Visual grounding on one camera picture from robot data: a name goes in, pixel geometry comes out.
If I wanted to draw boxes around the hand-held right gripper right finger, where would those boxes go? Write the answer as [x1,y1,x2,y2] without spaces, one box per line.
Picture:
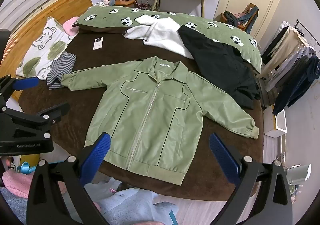
[209,133,293,225]

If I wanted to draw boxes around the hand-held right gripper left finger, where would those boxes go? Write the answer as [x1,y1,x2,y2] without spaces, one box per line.
[26,133,112,225]

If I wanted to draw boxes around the green panda-print quilt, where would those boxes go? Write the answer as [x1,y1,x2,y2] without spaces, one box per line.
[72,5,262,74]

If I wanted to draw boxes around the navy hanging garment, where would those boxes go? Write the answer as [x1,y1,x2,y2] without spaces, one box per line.
[272,55,320,115]

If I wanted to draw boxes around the pink cloth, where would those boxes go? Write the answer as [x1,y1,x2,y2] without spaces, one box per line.
[62,16,80,36]

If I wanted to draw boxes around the light blue fleece clothing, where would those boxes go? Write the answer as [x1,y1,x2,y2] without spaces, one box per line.
[85,177,179,225]

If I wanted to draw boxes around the black hanging garment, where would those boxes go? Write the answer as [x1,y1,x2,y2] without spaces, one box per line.
[261,26,288,64]

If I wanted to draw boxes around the blue jeans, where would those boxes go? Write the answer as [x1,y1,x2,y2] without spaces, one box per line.
[237,6,258,24]

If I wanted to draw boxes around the white fleece garment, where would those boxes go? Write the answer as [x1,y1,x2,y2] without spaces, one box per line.
[124,14,194,60]

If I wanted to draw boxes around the striped garment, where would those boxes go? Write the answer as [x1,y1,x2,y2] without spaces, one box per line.
[46,52,77,90]

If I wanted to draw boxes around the pink fleece clothing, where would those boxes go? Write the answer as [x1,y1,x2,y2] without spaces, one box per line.
[2,168,68,199]

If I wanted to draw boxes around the dark draped garment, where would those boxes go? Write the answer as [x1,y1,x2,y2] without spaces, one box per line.
[223,11,240,27]

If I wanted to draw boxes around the beige hanging coat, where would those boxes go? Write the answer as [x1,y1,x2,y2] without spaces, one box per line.
[260,26,307,80]

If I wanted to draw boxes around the white box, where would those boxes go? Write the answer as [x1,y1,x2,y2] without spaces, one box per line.
[264,109,286,138]

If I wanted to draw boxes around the green zip jacket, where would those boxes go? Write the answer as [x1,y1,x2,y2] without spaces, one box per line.
[61,56,260,186]

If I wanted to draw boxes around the bear-print pillow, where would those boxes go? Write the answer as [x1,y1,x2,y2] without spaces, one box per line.
[15,17,73,80]

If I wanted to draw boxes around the wire storage rack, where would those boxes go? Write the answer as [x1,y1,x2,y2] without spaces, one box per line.
[136,0,157,10]

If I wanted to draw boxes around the black jacket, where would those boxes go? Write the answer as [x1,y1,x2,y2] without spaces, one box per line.
[177,24,262,110]

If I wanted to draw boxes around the wooden headboard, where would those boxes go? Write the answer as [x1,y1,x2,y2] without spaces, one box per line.
[0,0,93,73]

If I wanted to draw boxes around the light blue plastic object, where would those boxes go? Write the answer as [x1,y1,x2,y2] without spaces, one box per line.
[16,161,38,174]

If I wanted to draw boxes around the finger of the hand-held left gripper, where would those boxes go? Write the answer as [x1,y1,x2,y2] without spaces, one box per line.
[0,102,70,141]
[0,75,40,109]

